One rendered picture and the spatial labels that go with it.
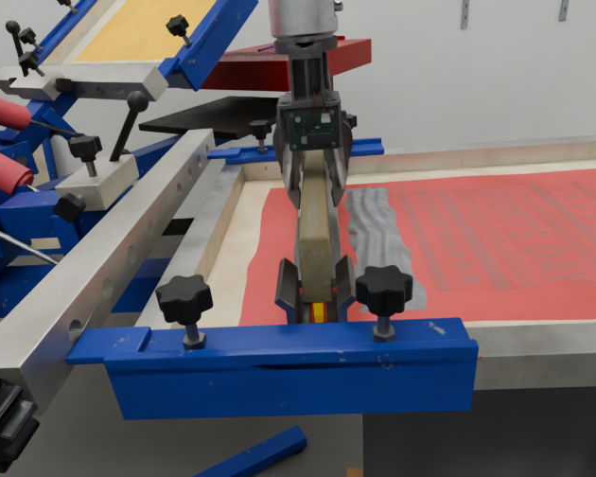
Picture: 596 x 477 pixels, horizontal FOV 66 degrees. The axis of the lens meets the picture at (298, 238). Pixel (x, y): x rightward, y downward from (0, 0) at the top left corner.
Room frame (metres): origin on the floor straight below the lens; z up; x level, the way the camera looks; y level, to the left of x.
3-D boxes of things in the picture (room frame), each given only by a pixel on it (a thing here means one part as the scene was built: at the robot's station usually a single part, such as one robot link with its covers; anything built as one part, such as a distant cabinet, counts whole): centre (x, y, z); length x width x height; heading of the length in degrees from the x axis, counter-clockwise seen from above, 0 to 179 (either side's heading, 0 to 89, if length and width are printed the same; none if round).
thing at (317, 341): (0.31, 0.02, 0.98); 0.30 x 0.05 x 0.07; 86
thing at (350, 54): (1.82, 0.01, 1.06); 0.61 x 0.46 x 0.12; 146
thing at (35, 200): (0.61, 0.32, 1.02); 0.17 x 0.06 x 0.05; 86
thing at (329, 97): (0.55, -0.03, 1.16); 0.09 x 0.08 x 0.12; 176
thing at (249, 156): (0.86, -0.03, 0.98); 0.30 x 0.05 x 0.07; 86
